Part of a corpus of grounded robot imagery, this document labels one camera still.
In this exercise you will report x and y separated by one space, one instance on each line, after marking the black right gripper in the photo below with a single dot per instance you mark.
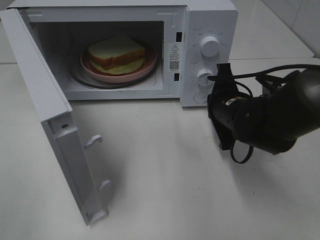
226 107

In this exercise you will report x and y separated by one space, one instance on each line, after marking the round door release button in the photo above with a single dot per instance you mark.
200 97

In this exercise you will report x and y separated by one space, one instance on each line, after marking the white timer knob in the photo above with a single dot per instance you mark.
202 77

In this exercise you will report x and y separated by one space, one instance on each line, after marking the pink round plate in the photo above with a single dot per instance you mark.
141 72

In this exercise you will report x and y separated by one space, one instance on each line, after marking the white bread sandwich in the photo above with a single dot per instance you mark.
116 56

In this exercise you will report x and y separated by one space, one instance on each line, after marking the white microwave door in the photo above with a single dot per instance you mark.
55 115

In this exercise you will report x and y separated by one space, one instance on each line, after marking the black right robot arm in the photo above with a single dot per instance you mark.
270 122

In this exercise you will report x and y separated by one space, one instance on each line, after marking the upper white power knob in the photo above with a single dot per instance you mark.
210 46

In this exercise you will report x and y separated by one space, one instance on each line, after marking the white microwave oven body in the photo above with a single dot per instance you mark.
64 29

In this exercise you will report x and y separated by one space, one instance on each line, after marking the glass microwave turntable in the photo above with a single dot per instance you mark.
83 78

